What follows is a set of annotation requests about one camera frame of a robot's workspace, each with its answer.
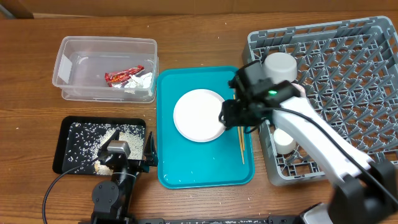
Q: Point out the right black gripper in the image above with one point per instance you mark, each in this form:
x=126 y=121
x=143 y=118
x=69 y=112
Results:
x=229 y=117

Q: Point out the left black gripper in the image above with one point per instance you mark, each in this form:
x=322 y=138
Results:
x=150 y=154

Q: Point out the pink round plate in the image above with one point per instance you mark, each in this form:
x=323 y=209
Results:
x=196 y=115

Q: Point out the white cup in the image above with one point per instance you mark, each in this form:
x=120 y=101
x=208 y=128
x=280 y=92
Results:
x=284 y=143

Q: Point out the small grey bowl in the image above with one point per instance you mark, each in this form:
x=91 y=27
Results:
x=280 y=67

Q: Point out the white napkin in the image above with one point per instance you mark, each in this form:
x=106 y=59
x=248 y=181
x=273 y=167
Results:
x=140 y=82

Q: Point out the red snack wrapper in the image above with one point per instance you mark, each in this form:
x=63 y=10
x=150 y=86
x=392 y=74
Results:
x=118 y=79

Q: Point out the pink bowl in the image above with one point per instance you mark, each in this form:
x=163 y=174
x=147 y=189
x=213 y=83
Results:
x=300 y=89

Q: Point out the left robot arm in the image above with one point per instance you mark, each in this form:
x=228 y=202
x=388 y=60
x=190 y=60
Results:
x=112 y=198

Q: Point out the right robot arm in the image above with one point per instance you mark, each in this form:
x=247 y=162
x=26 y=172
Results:
x=364 y=191

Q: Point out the grey dishwasher rack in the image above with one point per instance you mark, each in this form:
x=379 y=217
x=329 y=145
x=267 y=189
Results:
x=349 y=72

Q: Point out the left wooden chopstick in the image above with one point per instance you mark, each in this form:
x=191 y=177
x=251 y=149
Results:
x=239 y=140

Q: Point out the teal serving tray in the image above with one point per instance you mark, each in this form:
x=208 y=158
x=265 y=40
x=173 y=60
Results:
x=187 y=164

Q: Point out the black rectangular tray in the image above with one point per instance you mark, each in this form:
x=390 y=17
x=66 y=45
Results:
x=66 y=123

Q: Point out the clear plastic bin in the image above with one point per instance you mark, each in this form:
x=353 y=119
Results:
x=82 y=62

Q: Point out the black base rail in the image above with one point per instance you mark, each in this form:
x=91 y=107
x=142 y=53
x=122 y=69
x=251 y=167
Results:
x=217 y=220

